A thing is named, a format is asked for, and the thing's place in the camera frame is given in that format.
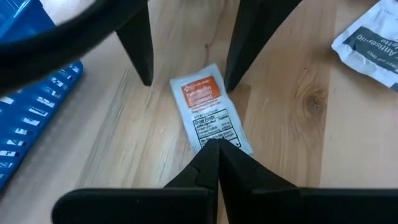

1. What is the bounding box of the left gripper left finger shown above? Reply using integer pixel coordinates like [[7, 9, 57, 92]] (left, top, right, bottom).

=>
[[52, 139, 220, 224]]

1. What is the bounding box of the red label ointment packet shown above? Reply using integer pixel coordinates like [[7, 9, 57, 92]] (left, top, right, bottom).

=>
[[169, 63, 254, 156]]

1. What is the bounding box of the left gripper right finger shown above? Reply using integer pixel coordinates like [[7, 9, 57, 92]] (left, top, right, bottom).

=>
[[219, 139, 398, 224]]

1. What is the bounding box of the blue plastic basket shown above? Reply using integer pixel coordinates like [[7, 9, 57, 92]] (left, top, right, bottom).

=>
[[0, 0, 85, 192]]

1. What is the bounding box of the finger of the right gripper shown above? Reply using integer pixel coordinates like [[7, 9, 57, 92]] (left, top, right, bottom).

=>
[[116, 0, 154, 86], [224, 0, 302, 93]]

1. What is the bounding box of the white antiseptic wipe packet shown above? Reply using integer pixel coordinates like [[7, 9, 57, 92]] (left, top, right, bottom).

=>
[[331, 0, 398, 93]]

